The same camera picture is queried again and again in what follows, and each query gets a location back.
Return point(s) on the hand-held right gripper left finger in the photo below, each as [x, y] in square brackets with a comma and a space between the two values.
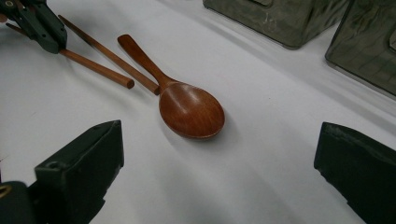
[84, 165]

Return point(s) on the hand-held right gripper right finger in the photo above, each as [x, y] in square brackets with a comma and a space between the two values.
[364, 174]

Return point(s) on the brown wooden chopstick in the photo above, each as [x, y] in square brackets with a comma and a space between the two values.
[118, 60]
[99, 70]

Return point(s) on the brown wooden spoon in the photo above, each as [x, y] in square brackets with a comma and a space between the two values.
[190, 112]

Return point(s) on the smoky clear plastic bin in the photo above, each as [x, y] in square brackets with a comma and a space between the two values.
[280, 21]
[367, 46]

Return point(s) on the white table mat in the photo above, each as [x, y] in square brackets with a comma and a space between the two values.
[264, 124]

